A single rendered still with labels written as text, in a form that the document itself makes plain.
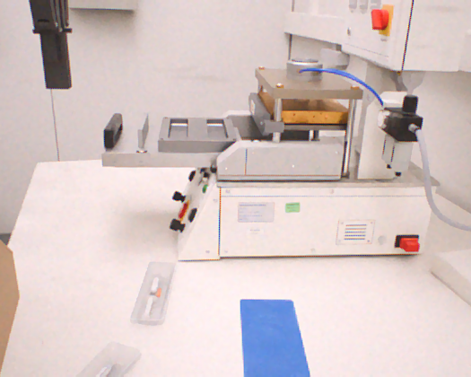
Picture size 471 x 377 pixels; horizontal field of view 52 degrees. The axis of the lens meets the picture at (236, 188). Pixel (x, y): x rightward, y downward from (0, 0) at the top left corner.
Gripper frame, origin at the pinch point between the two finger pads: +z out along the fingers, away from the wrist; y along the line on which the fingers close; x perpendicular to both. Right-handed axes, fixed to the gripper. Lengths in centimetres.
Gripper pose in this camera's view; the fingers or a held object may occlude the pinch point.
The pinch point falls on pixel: (56, 60)
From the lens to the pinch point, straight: 67.6
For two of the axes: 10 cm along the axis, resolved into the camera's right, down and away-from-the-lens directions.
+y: 0.8, 3.7, -9.2
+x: 10.0, 0.0, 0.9
